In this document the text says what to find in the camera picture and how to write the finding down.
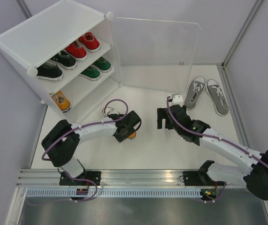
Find grey sneaker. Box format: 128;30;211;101
185;76;205;110
206;79;229;116

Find green sneaker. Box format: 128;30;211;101
79;66;100;81
93;57;112;73

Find orange sneaker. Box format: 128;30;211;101
52;90;71;113
128;132;136;140

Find red sneaker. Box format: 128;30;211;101
78;32;101;53
65;41;87;62

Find black sneaker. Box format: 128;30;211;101
50;50;77;70
37;65;64;82

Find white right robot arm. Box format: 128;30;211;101
156;105;268;201

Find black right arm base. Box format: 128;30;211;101
182;171;224;187

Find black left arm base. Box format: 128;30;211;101
59;171;102;186

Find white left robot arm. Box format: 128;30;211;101
41;111;141;186

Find clear acrylic cabinet door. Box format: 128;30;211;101
112;17;201;93

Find white plastic shoe cabinet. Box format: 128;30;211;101
0;0;119;123

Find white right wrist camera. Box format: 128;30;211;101
167;94;184;107

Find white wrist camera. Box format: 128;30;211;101
102;107;120;118
167;94;184;107

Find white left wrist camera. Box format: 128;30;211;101
102;107;120;118

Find aluminium mounting rail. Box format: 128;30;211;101
16;167;247;188

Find aluminium corner frame post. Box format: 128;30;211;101
217;0;265;147

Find white slotted cable duct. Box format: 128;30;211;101
26;187;202;198

